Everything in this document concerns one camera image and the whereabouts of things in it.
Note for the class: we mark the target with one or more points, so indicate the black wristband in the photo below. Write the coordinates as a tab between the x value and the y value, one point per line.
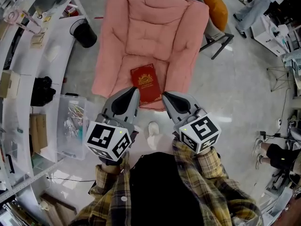
111	162

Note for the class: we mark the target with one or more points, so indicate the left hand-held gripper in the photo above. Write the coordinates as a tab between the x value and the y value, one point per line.
101	135

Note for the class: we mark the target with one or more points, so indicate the clear plastic storage box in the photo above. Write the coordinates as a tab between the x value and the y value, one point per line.
70	126

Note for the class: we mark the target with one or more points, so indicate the white cabinet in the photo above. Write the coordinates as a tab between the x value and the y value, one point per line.
263	34

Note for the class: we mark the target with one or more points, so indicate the pink cushioned armchair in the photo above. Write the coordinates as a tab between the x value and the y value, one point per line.
152	27

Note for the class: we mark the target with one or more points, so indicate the orange cushion chair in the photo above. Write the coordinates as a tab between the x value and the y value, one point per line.
210	30

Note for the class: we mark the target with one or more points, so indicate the orange cushion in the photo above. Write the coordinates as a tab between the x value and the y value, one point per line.
215	6

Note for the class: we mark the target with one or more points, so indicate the white curved shelf unit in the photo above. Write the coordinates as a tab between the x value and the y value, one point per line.
58	39

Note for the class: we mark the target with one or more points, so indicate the person's torso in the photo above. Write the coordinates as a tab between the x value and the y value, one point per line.
160	192

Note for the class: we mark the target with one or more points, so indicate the person's right forearm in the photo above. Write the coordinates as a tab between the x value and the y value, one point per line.
204	166

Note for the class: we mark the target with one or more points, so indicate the red fire extinguisher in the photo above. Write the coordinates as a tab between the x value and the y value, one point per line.
71	10

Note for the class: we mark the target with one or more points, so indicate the small cardboard box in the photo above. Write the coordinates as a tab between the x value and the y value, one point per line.
9	83

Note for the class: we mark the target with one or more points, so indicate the brown cardboard pack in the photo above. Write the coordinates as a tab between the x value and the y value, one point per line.
38	133

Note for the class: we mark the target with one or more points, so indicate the red hardcover book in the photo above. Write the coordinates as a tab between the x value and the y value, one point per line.
145	83

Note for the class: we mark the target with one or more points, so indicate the black mesh waste bin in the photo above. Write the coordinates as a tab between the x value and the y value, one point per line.
84	34

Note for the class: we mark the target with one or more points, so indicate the black plastic bag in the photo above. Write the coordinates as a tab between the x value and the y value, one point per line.
42	93

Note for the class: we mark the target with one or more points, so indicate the wooden board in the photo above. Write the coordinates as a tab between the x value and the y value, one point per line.
61	213

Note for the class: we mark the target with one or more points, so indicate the person's white right shoe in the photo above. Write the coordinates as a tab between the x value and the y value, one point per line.
153	128

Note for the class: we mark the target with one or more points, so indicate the person's left forearm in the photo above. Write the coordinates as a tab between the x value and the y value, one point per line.
105	180

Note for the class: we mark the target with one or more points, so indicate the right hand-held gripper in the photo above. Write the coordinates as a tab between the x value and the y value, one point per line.
204	128

